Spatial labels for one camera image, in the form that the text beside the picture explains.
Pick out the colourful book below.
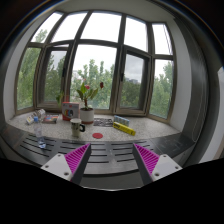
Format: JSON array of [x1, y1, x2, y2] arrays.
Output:
[[43, 115, 58, 124]]

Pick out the dark magazine flat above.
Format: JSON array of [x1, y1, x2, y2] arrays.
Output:
[[94, 118, 113, 127]]

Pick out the white flower pot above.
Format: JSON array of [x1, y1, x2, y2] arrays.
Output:
[[80, 108, 94, 124]]

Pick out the light blue small box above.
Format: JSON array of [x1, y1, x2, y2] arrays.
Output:
[[114, 115, 130, 127]]

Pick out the white packet leaning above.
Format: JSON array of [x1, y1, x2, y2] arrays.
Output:
[[26, 109, 46, 125]]

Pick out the brown framed bay window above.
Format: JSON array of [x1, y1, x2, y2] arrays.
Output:
[[14, 10, 176, 122]]

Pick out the red white box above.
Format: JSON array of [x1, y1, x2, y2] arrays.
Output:
[[62, 102, 80, 121]]

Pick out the white mug black handle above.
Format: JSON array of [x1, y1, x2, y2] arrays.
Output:
[[70, 118, 85, 137]]

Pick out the yellow long box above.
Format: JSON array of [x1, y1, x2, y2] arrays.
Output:
[[113, 122, 136, 136]]

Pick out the green plant red flowers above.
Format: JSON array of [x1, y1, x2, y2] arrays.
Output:
[[77, 82, 104, 111]]

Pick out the black slatted radiator cover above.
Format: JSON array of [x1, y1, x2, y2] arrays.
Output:
[[0, 125, 194, 175]]

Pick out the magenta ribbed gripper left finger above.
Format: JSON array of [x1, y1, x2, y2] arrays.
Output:
[[42, 143, 91, 185]]

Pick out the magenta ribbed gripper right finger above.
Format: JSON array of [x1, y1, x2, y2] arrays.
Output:
[[133, 143, 182, 185]]

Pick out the clear plastic water bottle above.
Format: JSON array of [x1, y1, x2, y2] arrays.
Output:
[[34, 117, 46, 149]]

